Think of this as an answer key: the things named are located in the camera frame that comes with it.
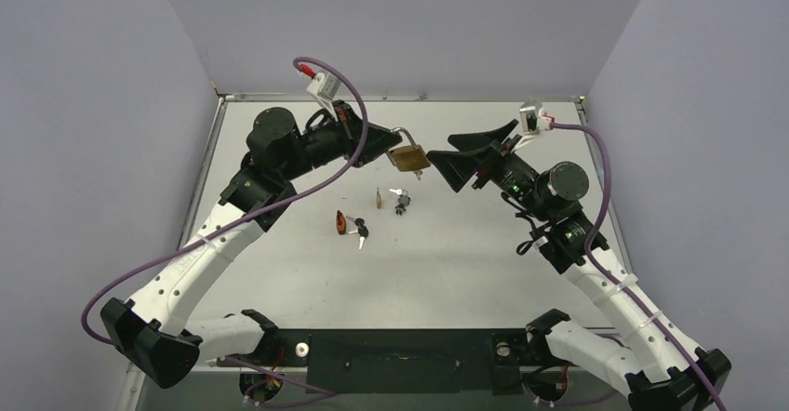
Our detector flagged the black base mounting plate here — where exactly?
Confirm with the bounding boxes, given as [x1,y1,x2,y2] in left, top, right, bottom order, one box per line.
[240,328,563,395]

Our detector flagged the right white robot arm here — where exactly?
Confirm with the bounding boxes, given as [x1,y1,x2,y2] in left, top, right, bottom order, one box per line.
[427,116,731,410]

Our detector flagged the black key bunch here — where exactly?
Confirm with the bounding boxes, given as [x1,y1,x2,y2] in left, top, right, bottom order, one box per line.
[347,217,369,250]

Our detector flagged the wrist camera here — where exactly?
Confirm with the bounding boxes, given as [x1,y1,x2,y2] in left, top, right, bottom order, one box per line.
[297,63,340,115]
[514,101,555,151]

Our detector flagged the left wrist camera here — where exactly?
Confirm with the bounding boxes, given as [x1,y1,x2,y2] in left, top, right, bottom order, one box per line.
[297,63,340,115]

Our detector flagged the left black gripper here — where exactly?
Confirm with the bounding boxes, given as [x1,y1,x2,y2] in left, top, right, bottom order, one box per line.
[280,100,402,182]

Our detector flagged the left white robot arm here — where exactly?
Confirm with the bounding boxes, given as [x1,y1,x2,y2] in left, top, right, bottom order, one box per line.
[100,100,410,389]

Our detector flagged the orange black padlock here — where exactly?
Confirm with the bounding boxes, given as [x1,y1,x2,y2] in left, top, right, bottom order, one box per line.
[335,210,347,235]

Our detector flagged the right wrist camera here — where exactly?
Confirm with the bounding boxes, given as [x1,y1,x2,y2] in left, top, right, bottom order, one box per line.
[514,101,555,151]

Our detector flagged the large brass padlock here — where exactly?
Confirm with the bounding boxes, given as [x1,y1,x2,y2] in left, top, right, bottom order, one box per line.
[386,127,431,173]

